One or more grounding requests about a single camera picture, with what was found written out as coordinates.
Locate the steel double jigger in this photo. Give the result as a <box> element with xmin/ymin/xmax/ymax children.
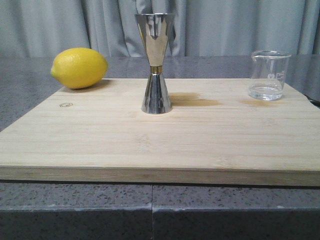
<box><xmin>135</xmin><ymin>13</ymin><xmax>174</xmax><ymax>114</ymax></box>

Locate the clear glass beaker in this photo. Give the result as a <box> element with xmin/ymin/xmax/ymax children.
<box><xmin>248</xmin><ymin>50</ymin><xmax>292</xmax><ymax>101</ymax></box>

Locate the light wooden cutting board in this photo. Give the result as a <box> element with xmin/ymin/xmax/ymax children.
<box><xmin>0</xmin><ymin>78</ymin><xmax>320</xmax><ymax>187</ymax></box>

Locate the yellow lemon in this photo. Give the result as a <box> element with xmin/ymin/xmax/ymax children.
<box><xmin>50</xmin><ymin>47</ymin><xmax>108</xmax><ymax>89</ymax></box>

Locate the grey curtain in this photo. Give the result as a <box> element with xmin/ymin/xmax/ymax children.
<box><xmin>0</xmin><ymin>0</ymin><xmax>320</xmax><ymax>58</ymax></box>

